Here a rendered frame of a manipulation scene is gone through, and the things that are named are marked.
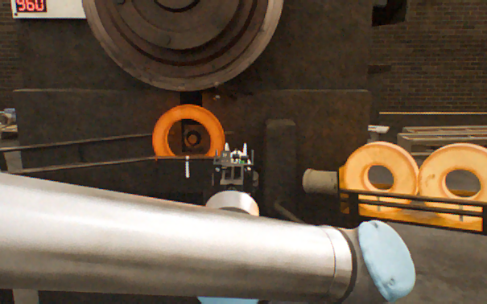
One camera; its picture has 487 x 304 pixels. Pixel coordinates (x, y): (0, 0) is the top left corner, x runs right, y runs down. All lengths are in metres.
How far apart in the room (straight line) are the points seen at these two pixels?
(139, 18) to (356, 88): 0.61
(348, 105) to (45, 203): 0.89
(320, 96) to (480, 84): 7.15
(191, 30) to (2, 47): 7.44
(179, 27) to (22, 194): 0.64
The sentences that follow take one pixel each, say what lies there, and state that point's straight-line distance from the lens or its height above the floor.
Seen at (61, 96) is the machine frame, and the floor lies 0.86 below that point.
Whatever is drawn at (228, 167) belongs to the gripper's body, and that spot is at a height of 0.77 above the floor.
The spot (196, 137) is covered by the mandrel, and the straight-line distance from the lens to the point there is 1.10.
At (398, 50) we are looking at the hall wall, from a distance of 7.53.
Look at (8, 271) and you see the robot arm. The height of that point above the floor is 0.81.
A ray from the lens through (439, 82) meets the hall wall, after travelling 7.83.
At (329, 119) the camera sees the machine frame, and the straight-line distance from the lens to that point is 1.09.
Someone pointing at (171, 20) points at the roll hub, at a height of 1.04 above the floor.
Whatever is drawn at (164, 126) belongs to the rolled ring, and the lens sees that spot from 1.02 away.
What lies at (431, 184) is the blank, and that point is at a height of 0.71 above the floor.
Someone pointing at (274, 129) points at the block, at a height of 0.79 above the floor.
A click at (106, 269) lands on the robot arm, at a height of 0.80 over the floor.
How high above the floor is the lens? 0.96
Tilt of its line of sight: 13 degrees down
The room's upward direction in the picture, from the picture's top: straight up
